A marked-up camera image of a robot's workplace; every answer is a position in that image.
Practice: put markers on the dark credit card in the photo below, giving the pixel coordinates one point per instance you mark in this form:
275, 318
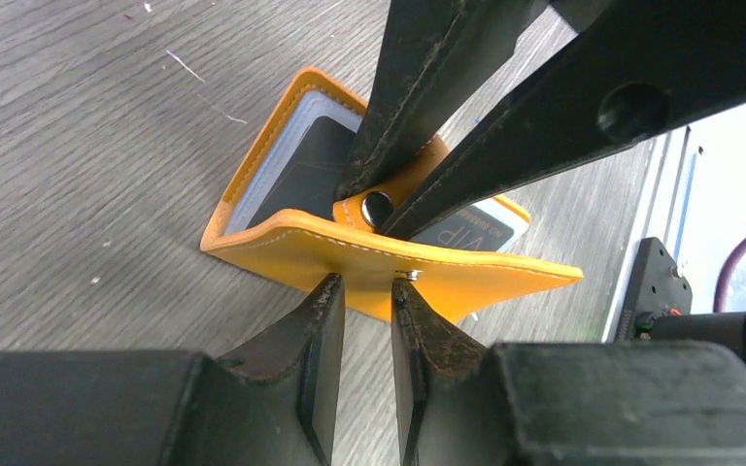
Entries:
304, 178

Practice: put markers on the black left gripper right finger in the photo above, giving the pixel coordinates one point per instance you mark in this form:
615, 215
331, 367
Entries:
461, 403

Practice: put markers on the orange leather card holder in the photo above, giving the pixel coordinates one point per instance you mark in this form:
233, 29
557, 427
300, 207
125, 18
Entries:
299, 249

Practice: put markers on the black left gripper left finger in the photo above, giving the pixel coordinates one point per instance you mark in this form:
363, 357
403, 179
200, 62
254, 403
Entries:
270, 401

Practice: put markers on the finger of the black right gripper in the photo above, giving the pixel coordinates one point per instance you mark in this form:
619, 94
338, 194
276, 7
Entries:
641, 69
434, 56

